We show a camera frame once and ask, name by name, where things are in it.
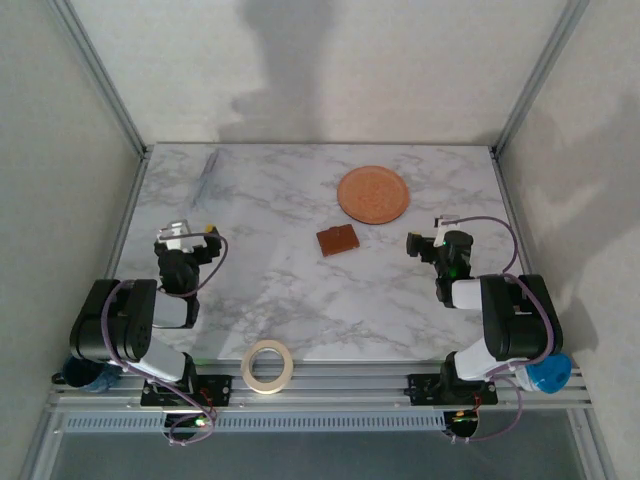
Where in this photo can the clear plastic card box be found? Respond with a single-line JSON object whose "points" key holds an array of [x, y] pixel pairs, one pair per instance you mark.
{"points": [[207, 175]]}

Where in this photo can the brown leather card holder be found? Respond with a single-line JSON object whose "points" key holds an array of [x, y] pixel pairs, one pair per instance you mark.
{"points": [[339, 241]]}

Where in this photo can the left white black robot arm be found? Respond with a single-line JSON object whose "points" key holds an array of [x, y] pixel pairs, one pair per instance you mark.
{"points": [[125, 320]]}

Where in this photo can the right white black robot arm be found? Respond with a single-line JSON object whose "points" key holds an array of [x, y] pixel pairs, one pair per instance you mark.
{"points": [[520, 320]]}

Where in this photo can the orange round plate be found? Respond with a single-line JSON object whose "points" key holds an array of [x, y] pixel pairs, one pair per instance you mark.
{"points": [[372, 195]]}

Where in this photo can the beige masking tape roll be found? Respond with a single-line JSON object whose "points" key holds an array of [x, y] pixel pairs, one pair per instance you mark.
{"points": [[245, 367]]}

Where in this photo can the dark blue mug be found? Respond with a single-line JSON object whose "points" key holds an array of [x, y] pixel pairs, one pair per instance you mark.
{"points": [[85, 375]]}

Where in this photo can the blue lidded plastic cup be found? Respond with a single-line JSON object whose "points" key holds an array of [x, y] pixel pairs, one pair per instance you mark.
{"points": [[550, 375]]}

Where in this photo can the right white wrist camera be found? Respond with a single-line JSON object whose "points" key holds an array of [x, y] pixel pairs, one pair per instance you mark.
{"points": [[442, 232]]}

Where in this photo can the aluminium table side rail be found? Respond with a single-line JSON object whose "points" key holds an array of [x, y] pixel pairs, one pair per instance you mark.
{"points": [[128, 210], [510, 192]]}

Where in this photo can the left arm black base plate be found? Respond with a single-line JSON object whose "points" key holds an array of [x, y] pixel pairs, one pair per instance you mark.
{"points": [[220, 390]]}

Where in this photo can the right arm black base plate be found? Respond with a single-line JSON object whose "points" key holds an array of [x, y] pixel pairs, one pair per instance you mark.
{"points": [[422, 390]]}

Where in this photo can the aluminium frame rail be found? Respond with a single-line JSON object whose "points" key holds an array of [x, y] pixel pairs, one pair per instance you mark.
{"points": [[350, 385]]}

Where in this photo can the aluminium frame post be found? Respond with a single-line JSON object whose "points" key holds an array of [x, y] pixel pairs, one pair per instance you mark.
{"points": [[102, 80], [537, 80]]}

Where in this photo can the grey aluminium frame leg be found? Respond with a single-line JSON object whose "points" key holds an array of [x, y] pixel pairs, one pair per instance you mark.
{"points": [[40, 445], [595, 445]]}

